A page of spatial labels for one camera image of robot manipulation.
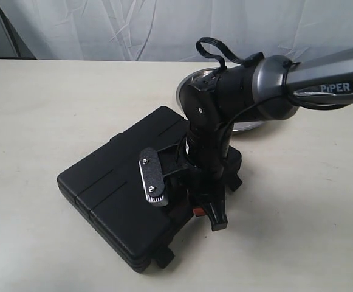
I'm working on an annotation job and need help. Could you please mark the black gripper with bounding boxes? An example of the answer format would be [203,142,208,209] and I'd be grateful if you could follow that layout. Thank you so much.
[163,119,234,231]

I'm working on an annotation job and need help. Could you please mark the black plastic tool case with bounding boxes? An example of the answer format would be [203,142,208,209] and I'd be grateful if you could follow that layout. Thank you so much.
[56,105,244,270]

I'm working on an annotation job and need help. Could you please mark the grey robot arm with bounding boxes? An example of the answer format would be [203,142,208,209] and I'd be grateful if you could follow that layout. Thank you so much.
[177,37,353,231]

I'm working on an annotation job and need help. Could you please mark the round stainless steel tray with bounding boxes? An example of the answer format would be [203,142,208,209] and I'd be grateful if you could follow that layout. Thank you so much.
[176,67,265,134]

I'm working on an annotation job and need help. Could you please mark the white backdrop curtain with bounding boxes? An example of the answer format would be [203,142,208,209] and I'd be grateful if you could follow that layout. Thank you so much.
[0,1,353,61]

